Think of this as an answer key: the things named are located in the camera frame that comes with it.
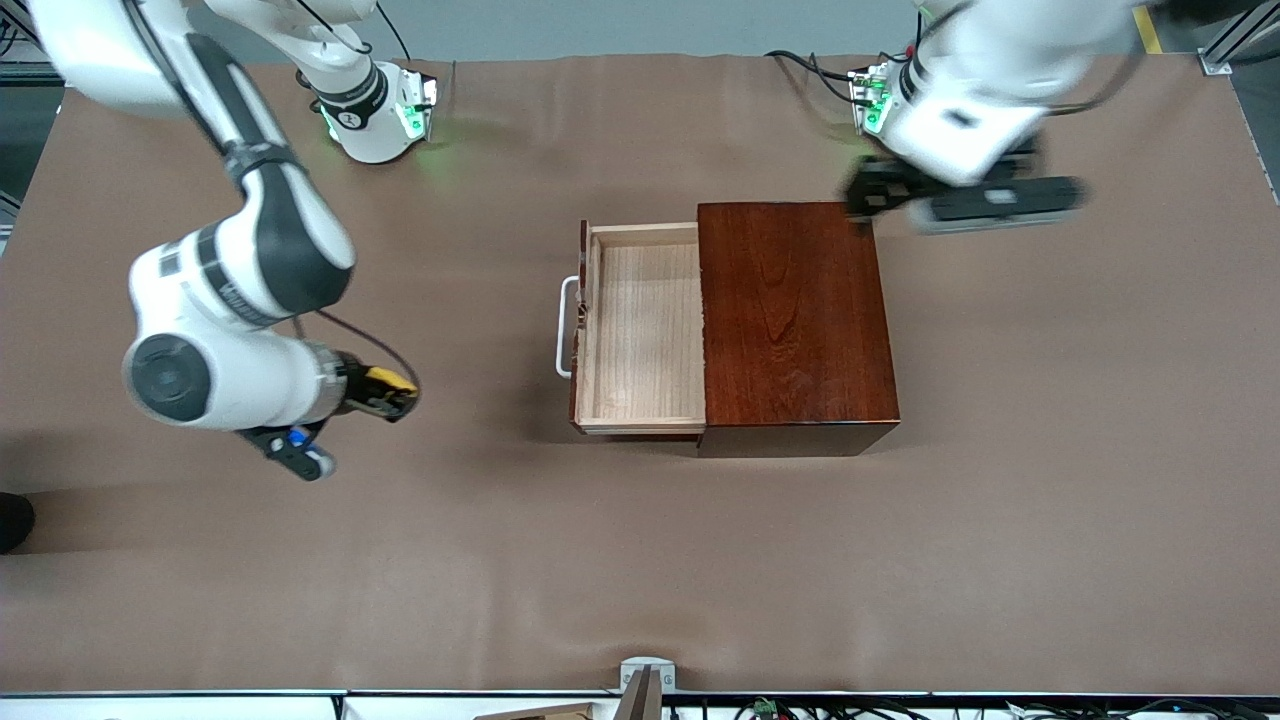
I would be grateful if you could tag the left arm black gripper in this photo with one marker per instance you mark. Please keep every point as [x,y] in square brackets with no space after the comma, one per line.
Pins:
[876,185]

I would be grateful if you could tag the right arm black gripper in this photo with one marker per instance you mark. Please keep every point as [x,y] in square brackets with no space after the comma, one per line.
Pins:
[357,391]

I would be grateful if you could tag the yellow cube block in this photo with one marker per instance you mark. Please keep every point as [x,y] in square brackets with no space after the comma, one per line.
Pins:
[388,380]

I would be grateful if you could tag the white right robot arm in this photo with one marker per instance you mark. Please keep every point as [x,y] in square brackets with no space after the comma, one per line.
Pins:
[230,350]

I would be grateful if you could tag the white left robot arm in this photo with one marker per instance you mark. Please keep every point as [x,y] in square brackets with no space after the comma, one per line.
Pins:
[980,90]

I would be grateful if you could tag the dark wooden cabinet box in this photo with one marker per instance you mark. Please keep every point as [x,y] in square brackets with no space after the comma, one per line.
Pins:
[800,320]

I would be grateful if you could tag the brown table cover sheet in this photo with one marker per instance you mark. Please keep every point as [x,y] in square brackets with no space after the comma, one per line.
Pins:
[600,560]

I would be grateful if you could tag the grey metal table clamp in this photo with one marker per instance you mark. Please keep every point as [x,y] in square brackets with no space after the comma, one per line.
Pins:
[648,666]

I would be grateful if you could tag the aluminium profile bar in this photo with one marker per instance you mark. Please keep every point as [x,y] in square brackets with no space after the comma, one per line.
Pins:
[1235,40]

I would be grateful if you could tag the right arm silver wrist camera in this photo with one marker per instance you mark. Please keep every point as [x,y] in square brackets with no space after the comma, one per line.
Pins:
[295,455]

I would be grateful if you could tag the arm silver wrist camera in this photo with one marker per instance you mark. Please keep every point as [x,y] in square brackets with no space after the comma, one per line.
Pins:
[295,455]
[1000,205]

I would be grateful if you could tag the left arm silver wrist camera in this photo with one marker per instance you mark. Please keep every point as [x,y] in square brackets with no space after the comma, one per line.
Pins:
[1000,205]

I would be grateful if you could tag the white table edge rail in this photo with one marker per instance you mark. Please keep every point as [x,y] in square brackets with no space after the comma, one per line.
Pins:
[200,707]

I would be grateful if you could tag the aluminium frame with struts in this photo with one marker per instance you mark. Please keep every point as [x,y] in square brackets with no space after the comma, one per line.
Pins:
[15,55]

